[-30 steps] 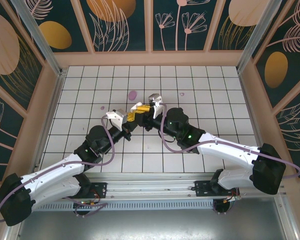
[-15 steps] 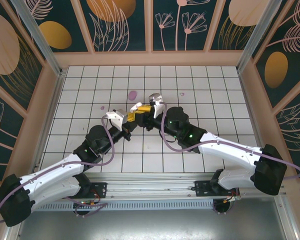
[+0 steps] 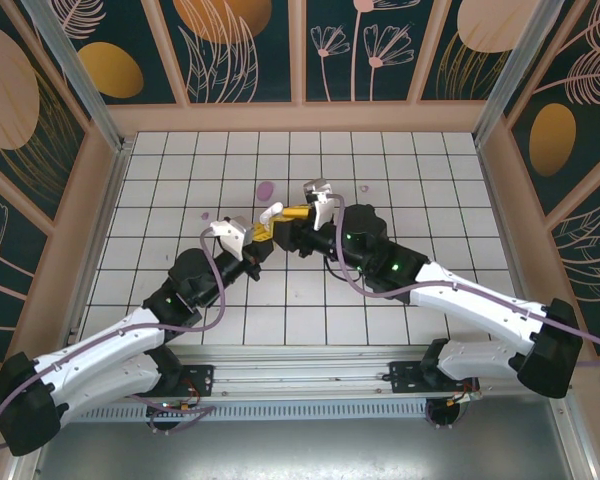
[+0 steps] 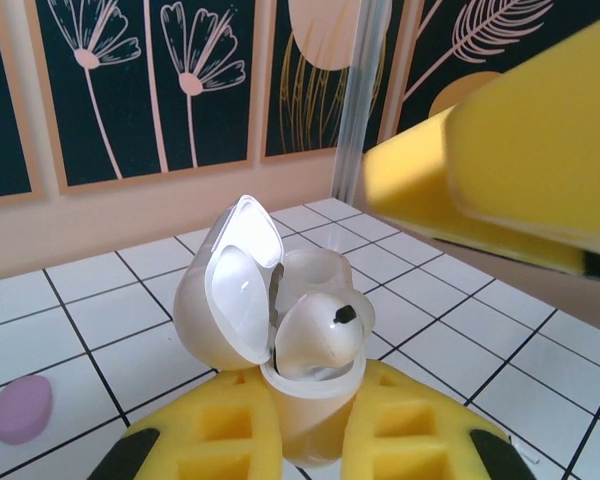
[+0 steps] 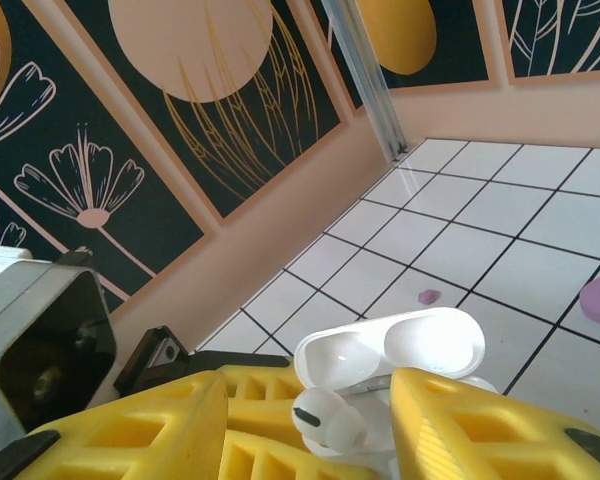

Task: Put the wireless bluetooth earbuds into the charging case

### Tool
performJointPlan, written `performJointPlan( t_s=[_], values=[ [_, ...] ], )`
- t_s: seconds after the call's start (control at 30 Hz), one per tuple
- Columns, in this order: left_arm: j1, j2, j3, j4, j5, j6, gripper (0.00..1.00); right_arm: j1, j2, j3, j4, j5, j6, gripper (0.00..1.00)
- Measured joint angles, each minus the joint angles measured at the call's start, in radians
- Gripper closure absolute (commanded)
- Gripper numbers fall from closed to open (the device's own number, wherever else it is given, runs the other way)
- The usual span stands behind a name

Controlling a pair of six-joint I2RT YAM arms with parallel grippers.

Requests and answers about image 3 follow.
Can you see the white earbud charging case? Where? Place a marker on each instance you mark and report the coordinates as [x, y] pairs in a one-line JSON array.
[[270, 214]]

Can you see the purple stain spot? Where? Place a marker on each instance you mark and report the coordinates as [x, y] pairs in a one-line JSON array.
[[264, 190]]

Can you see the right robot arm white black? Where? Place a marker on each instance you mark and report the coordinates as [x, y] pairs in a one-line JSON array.
[[480, 300]]

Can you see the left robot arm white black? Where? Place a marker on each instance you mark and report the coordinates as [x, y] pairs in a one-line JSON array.
[[105, 345]]

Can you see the grey metal sheet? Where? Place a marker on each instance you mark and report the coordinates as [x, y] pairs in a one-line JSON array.
[[300, 450]]

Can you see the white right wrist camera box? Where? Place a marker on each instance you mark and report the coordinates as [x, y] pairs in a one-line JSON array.
[[322, 210]]

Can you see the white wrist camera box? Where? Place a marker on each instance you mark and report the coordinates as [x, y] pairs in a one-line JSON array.
[[230, 232], [322, 210]]

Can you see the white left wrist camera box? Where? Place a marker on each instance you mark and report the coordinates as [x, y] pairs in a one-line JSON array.
[[230, 232]]

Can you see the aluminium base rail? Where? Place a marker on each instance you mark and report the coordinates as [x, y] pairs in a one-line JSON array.
[[300, 370]]

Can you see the aluminium corner post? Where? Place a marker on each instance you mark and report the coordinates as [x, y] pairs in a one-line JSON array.
[[85, 85], [518, 75]]

